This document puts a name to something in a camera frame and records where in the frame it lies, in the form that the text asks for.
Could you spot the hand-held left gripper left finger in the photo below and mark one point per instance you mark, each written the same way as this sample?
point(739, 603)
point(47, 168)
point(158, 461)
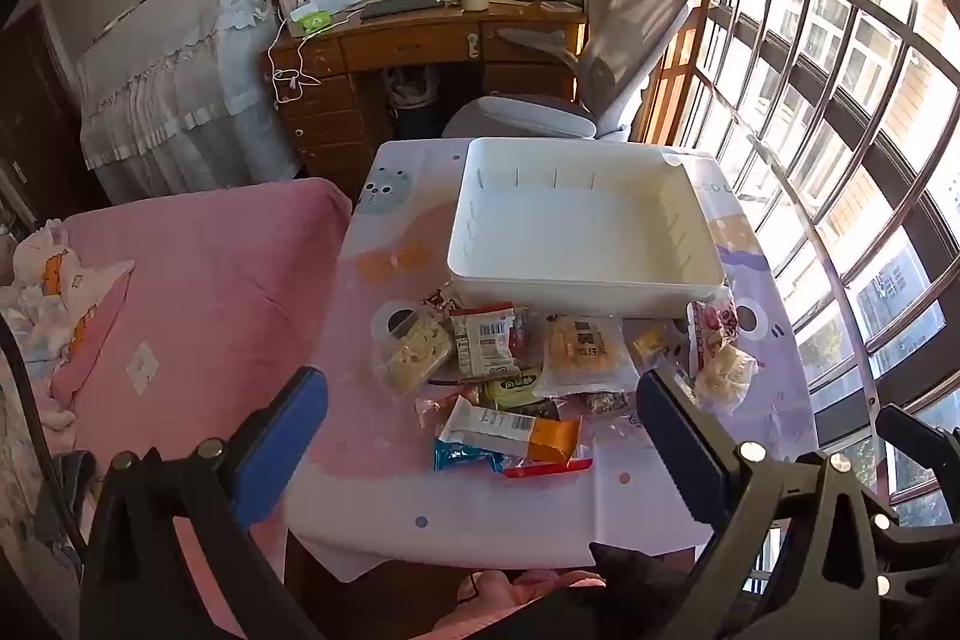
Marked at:
point(277, 445)

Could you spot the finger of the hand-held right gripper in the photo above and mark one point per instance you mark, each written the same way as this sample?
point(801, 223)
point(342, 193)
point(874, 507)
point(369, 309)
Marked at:
point(919, 550)
point(919, 441)

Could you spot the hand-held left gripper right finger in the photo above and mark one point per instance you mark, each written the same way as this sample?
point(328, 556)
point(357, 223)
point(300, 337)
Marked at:
point(682, 445)

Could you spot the clear pale puffed snack packet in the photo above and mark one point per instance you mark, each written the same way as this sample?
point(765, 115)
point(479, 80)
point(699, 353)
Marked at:
point(724, 377)

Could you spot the brown nut bar packet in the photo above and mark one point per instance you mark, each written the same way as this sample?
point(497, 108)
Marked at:
point(600, 401)

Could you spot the small yellow snack packet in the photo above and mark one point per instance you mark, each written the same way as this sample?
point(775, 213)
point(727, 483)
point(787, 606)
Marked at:
point(649, 347)

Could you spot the red and white snack packet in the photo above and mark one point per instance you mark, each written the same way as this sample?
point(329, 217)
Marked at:
point(709, 329)

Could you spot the yellow pastry packet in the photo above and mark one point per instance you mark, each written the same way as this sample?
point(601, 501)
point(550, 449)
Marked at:
point(585, 351)

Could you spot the clear puffed rice cracker packet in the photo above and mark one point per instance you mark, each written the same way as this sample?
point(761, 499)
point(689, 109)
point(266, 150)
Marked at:
point(416, 351)

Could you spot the clear pinkish snack packet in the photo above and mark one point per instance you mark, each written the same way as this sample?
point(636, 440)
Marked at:
point(442, 404)

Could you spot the white and orange wafer packet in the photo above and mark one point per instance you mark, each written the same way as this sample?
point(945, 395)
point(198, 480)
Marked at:
point(510, 426)

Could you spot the green pastry packet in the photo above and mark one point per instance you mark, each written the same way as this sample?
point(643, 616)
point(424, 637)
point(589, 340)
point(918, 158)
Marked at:
point(514, 389)

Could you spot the blue snack packet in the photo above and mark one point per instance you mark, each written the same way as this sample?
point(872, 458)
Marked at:
point(461, 455)

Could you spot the white red-edged biscuit packet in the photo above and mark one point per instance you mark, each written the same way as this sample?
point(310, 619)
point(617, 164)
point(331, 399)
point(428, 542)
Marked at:
point(484, 344)

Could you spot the white plastic storage bin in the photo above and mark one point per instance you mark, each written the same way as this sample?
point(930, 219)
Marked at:
point(585, 220)

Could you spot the pastel cartoon tablecloth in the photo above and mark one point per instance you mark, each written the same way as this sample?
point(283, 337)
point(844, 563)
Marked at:
point(390, 490)

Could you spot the white square fabric label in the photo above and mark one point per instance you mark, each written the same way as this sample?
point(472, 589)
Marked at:
point(144, 368)

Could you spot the person's pink clothing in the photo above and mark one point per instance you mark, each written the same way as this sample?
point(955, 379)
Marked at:
point(517, 599)

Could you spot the white cartoon print quilt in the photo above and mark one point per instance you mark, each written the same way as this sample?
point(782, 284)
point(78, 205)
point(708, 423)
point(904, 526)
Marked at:
point(64, 269)

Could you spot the black trash bin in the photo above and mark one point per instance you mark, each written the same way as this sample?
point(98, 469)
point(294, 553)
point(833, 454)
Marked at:
point(412, 108)

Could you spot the white lace cover cloth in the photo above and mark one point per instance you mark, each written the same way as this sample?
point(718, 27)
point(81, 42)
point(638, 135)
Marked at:
point(172, 85)

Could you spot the grey mesh office chair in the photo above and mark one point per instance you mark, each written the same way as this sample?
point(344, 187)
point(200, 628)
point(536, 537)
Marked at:
point(637, 33)

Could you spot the wooden desk with drawers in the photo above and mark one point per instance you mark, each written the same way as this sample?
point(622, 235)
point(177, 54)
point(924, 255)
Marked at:
point(405, 44)

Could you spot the green tissue pack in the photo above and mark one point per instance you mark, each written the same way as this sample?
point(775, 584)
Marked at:
point(311, 20)

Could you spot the small flat book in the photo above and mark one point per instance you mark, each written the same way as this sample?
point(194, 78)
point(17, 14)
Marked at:
point(562, 6)

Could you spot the black keyboard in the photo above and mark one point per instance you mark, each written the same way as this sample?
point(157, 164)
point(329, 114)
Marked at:
point(401, 4)

